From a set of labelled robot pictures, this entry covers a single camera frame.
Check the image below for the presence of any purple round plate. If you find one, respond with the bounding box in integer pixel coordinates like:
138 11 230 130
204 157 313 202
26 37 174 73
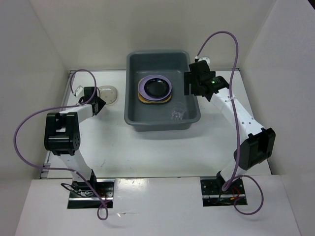
137 75 173 102

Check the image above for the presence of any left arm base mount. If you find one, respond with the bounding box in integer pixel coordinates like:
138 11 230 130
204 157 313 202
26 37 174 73
61 178 115 209

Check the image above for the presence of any clear plastic cup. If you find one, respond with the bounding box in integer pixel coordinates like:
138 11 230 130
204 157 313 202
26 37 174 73
171 102 186 120

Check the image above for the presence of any grey plastic bin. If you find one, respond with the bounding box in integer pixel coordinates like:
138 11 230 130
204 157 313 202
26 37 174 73
124 50 201 132

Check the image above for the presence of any woven bamboo square tray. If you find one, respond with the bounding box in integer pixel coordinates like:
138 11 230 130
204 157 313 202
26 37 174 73
137 77 174 106

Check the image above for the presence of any black round plate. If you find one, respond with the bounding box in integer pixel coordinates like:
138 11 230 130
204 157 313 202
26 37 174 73
144 78 170 98

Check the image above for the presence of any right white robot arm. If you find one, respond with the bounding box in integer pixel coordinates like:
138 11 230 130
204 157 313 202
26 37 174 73
184 57 276 193

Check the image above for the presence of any clear square small dish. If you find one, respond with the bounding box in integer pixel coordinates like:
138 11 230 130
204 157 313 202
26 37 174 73
95 86 118 106

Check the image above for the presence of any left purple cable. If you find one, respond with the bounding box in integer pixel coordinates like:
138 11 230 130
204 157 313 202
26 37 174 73
13 69 114 221

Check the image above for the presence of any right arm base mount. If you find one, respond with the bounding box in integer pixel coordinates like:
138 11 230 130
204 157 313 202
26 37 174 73
200 177 248 207

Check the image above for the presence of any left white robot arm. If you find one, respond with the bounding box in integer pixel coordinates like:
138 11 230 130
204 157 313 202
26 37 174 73
44 87 106 197

